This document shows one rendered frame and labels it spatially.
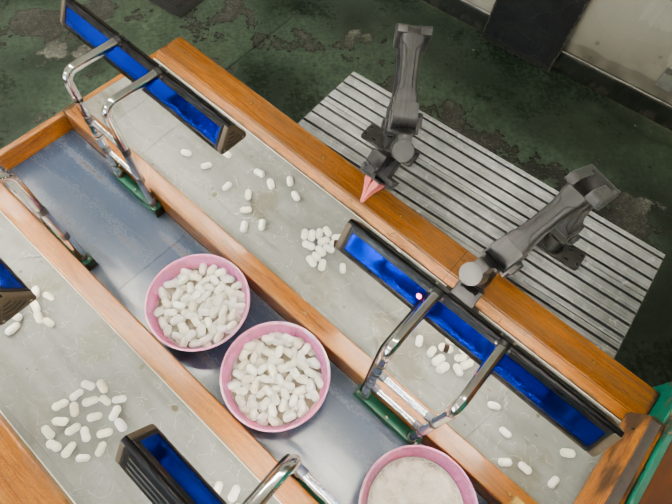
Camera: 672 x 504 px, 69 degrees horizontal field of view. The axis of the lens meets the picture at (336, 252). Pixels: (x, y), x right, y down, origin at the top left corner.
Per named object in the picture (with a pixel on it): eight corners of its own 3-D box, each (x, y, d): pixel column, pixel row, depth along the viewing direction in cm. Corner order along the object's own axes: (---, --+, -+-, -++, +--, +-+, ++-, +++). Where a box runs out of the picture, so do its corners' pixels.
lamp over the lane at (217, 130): (87, 11, 134) (76, -14, 127) (247, 137, 117) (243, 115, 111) (61, 25, 131) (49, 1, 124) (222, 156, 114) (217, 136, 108)
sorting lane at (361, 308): (155, 62, 170) (153, 57, 168) (630, 433, 122) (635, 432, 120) (81, 109, 159) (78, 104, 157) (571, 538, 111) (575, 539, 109)
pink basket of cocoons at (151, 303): (208, 251, 143) (202, 235, 135) (273, 310, 136) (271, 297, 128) (134, 315, 134) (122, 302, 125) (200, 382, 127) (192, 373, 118)
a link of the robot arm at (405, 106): (421, 127, 127) (434, 11, 128) (386, 123, 127) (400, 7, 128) (414, 139, 139) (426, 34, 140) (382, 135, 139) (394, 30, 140)
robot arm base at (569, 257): (589, 260, 140) (598, 243, 143) (526, 222, 145) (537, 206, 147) (575, 271, 147) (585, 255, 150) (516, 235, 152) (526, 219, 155)
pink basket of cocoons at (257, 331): (252, 318, 135) (248, 306, 127) (343, 353, 132) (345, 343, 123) (207, 413, 123) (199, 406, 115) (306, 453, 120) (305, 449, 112)
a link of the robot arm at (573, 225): (560, 247, 141) (598, 199, 111) (544, 230, 144) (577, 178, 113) (577, 235, 142) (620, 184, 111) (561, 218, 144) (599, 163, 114)
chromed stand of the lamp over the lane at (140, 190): (164, 145, 160) (117, 27, 120) (206, 180, 155) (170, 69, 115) (116, 180, 153) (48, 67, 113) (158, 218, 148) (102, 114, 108)
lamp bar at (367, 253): (358, 224, 108) (361, 206, 101) (612, 423, 91) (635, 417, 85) (334, 247, 105) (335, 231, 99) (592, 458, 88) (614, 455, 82)
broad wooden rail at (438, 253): (191, 75, 187) (179, 34, 170) (620, 406, 139) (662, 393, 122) (166, 92, 183) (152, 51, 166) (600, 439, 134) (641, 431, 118)
